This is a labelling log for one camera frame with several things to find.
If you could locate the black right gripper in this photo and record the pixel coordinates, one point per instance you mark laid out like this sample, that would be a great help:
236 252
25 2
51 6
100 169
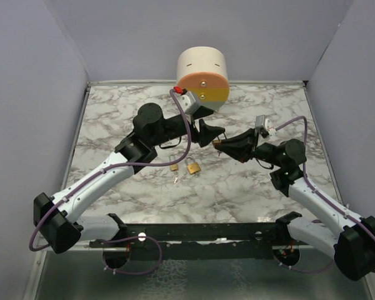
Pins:
236 147

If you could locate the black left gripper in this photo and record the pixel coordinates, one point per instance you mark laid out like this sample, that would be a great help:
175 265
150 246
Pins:
206 133

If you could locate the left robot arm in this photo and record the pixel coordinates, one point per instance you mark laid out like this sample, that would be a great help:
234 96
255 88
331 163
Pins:
58 218

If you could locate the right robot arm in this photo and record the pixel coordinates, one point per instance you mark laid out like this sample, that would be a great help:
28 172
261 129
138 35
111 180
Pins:
345 236

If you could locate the medium brass padlock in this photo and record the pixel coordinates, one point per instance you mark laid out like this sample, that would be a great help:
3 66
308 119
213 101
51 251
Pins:
192 165

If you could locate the round three-drawer storage box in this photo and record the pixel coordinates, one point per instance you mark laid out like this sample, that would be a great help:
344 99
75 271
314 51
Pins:
202 70

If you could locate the small brass padlock long shackle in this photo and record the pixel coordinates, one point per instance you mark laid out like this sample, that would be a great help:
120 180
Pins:
174 166

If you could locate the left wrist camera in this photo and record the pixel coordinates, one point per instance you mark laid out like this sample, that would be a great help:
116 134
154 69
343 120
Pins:
190 103

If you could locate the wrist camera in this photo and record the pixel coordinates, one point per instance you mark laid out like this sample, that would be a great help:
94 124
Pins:
264 126
190 103

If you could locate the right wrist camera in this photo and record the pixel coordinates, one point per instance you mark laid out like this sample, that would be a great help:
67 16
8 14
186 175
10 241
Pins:
264 126

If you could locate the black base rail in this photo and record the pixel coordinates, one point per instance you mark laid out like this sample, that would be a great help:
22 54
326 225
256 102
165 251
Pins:
147 242

